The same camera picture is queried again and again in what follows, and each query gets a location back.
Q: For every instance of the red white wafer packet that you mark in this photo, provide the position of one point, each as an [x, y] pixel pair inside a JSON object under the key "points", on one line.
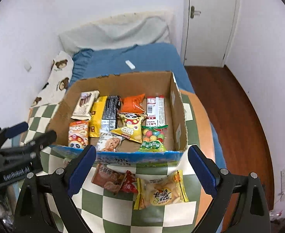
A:
{"points": [[155, 111]]}

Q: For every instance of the white door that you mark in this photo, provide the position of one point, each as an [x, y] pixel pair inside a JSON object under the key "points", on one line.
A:
{"points": [[206, 39]]}

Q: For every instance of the panda mushroom snack packet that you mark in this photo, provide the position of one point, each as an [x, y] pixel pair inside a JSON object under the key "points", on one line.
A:
{"points": [[78, 134]]}

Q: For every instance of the yellow rice cracker bag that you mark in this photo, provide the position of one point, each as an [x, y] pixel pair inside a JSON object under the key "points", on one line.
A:
{"points": [[161, 192]]}

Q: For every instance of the wall socket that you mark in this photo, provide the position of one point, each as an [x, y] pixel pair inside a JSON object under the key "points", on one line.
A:
{"points": [[282, 194]]}

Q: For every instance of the blue bed sheet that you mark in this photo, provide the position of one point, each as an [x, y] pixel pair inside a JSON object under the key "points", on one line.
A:
{"points": [[90, 63]]}

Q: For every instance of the door handle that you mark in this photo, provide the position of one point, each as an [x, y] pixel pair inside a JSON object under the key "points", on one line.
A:
{"points": [[194, 12]]}

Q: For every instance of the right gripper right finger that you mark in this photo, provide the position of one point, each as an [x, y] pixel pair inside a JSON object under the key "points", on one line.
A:
{"points": [[251, 212]]}

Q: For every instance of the black snack packet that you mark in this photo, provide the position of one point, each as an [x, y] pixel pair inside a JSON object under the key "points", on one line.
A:
{"points": [[110, 113]]}

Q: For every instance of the bear print pillow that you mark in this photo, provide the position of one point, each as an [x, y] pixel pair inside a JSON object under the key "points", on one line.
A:
{"points": [[58, 81]]}

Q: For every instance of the white remote control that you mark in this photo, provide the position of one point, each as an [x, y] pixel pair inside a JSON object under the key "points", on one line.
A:
{"points": [[130, 65]]}

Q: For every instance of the Franzzi chocolate cookie packet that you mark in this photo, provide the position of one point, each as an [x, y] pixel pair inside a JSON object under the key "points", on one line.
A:
{"points": [[84, 105]]}

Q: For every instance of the oat cookie packet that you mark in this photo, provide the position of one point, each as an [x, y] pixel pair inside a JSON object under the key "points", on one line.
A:
{"points": [[108, 142]]}

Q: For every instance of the red brown snack packet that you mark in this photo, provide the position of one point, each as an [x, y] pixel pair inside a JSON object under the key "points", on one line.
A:
{"points": [[114, 181]]}

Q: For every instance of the watermelon candy bag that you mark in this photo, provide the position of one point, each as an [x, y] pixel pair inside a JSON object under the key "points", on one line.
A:
{"points": [[153, 139]]}

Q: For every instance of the green white checkered blanket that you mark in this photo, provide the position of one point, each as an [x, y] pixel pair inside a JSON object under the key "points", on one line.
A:
{"points": [[105, 212]]}

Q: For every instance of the small green white snack packet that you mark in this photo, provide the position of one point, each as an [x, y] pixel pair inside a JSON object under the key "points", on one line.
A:
{"points": [[66, 161]]}

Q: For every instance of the yellow snack packet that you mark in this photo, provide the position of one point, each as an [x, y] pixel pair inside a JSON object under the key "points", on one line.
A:
{"points": [[96, 113]]}

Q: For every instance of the cardboard box with blue print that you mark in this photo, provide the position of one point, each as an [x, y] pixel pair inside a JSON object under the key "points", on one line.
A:
{"points": [[152, 84]]}

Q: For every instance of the orange snack packet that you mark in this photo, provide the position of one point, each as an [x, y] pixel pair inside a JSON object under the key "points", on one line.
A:
{"points": [[132, 104]]}

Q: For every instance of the yellow triangular panda snack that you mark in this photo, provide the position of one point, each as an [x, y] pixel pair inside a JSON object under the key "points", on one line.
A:
{"points": [[132, 126]]}

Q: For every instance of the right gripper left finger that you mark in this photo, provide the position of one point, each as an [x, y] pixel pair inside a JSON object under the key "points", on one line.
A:
{"points": [[33, 214]]}

